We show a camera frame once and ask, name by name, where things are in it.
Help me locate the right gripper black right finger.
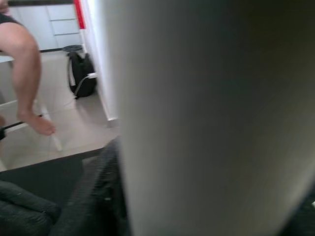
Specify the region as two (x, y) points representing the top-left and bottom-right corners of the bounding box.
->
(280, 189), (315, 236)

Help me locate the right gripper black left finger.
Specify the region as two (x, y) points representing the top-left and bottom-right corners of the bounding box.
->
(49, 137), (131, 236)

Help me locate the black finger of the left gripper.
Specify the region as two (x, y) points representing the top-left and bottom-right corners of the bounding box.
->
(0, 181), (62, 236)

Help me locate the white plastic table leg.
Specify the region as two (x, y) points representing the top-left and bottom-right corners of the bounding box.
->
(100, 0), (315, 236)

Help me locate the white chair leg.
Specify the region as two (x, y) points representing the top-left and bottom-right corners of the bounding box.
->
(36, 98), (63, 152)

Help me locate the black backpack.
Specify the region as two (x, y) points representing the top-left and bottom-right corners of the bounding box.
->
(67, 50), (98, 99)

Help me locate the person bare leg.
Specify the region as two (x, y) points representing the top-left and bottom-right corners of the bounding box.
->
(0, 12), (57, 136)

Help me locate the white drawer cabinet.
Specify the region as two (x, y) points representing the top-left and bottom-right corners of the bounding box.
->
(9, 4), (82, 52)

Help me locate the red white pole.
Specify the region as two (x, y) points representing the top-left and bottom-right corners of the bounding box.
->
(73, 0), (87, 31)

